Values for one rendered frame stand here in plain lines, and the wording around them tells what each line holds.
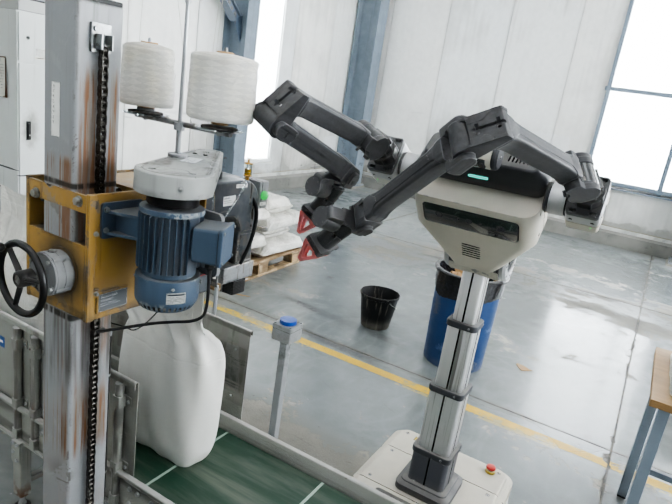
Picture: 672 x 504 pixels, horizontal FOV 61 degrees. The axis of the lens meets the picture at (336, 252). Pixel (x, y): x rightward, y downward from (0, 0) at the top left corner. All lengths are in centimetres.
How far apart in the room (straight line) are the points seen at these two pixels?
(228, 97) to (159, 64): 27
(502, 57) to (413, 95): 155
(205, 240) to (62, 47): 52
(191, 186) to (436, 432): 132
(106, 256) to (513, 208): 108
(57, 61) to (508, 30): 866
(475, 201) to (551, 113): 777
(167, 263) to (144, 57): 54
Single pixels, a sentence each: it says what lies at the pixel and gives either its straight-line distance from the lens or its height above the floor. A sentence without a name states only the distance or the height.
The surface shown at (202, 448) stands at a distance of 203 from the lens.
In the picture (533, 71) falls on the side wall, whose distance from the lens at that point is 954.
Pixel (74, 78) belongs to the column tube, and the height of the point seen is 159.
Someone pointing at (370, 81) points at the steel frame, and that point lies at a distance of 1009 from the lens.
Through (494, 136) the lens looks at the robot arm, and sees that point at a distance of 122.
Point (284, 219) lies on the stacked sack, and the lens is 507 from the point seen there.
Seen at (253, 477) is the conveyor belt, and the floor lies 38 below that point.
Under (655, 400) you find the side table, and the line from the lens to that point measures 240.
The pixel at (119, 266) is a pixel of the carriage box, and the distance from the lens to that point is 151.
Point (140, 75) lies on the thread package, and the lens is 158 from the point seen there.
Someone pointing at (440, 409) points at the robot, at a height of 61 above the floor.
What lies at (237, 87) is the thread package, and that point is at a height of 162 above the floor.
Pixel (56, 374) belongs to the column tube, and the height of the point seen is 84.
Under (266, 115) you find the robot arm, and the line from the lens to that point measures 141.
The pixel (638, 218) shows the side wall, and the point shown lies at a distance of 935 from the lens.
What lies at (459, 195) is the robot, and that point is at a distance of 172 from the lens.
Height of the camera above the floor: 165
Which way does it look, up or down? 16 degrees down
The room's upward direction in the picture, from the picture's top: 9 degrees clockwise
